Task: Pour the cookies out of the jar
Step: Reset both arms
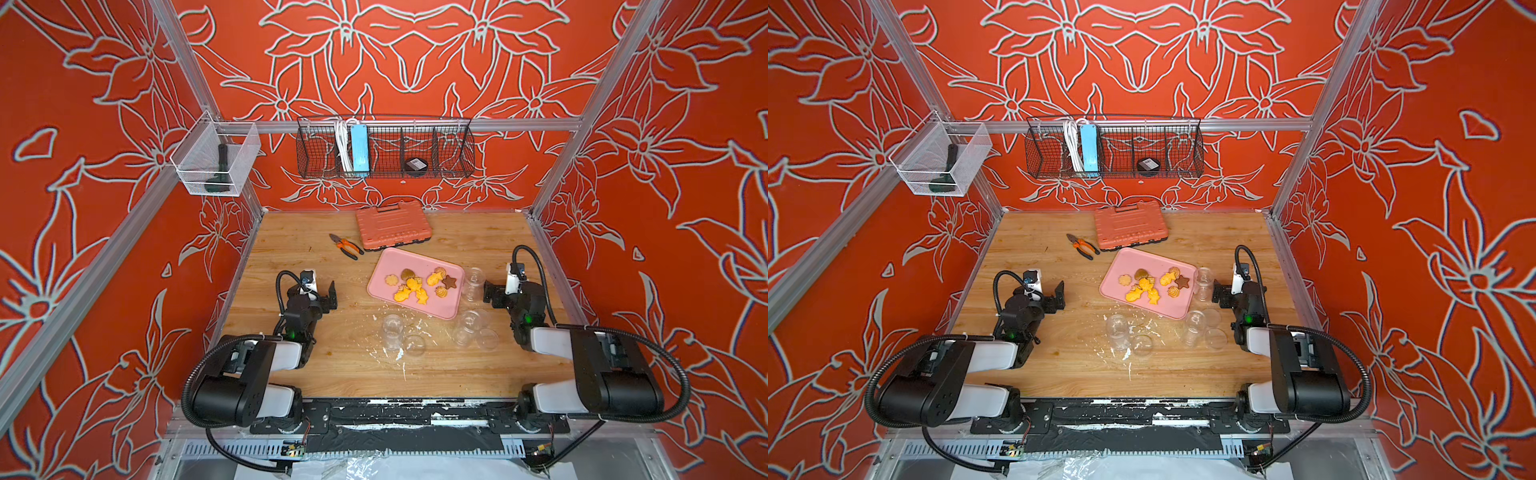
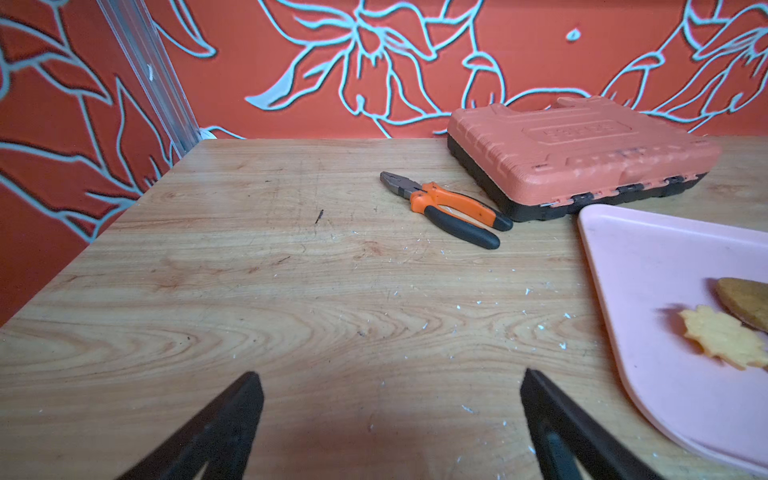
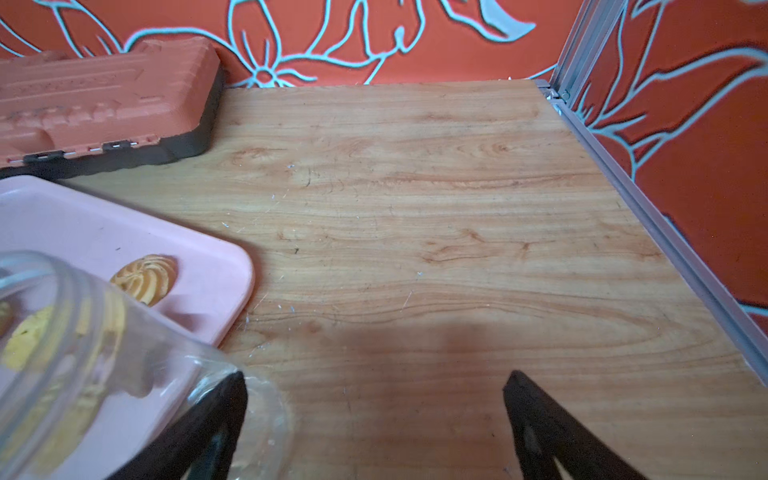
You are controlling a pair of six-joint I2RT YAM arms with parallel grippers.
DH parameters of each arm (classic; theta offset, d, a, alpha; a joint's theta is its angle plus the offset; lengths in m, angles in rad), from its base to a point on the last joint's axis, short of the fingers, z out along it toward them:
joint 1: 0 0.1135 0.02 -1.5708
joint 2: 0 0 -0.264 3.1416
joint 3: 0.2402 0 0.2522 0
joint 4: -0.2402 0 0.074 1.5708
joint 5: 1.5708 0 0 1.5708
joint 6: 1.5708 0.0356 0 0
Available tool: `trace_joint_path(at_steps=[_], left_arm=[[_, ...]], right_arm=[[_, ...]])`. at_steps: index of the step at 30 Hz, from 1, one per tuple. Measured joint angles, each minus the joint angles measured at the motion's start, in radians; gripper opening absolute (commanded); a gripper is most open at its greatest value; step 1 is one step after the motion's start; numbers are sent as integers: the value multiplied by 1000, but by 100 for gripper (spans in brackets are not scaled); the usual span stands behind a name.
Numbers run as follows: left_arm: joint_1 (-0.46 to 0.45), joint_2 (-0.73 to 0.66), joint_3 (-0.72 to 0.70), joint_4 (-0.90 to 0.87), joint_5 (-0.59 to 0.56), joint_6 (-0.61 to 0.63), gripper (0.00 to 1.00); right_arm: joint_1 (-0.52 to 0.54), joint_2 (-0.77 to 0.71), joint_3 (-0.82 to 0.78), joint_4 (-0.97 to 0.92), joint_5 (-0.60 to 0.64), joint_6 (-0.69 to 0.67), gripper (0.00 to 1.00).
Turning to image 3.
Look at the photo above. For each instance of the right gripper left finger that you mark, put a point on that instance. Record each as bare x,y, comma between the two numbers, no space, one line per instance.
201,443

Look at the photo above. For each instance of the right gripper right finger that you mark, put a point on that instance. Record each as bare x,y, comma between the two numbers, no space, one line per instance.
548,439

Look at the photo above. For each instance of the clear cookie jar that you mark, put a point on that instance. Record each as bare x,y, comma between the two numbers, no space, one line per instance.
90,377

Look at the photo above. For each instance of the pink plastic tray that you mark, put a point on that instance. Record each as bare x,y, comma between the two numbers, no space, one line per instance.
215,277

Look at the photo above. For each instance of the yellow swirl cookie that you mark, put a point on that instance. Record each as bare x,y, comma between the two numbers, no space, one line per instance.
148,279

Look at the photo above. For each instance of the orange tool case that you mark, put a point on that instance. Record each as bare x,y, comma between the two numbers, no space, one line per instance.
65,117

